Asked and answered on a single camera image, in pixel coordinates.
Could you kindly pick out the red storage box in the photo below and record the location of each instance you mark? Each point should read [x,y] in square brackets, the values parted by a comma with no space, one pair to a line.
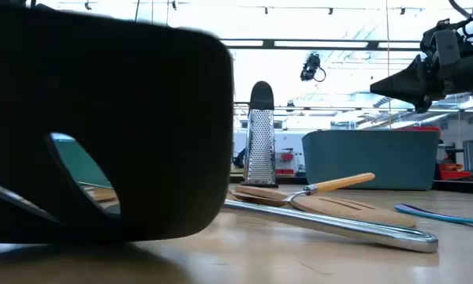
[287,157]
[284,171]

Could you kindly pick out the orange crate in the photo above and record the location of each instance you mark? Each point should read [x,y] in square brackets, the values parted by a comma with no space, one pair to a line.
[451,166]

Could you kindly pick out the wooden slotted spatula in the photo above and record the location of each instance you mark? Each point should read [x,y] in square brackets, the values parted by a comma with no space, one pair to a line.
[358,211]

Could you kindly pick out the black overhead camera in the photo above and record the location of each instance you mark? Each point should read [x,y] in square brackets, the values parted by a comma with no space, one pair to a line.
[309,69]

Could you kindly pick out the red crate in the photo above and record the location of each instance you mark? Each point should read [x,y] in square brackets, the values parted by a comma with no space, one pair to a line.
[455,175]

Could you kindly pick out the black table frame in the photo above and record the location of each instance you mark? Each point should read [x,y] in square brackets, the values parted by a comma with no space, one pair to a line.
[457,186]

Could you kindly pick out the green plastic bin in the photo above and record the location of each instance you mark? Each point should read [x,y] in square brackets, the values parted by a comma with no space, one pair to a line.
[77,161]

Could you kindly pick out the black overhead frame bar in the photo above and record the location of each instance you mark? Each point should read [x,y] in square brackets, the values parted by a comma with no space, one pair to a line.
[268,44]

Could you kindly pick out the red plastic container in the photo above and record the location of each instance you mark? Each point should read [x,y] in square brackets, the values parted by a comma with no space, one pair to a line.
[421,128]

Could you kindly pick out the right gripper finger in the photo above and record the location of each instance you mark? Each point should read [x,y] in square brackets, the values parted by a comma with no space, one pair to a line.
[423,104]
[410,81]

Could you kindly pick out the blue-grey plastic bin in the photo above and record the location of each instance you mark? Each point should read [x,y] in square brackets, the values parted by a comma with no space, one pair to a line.
[370,158]

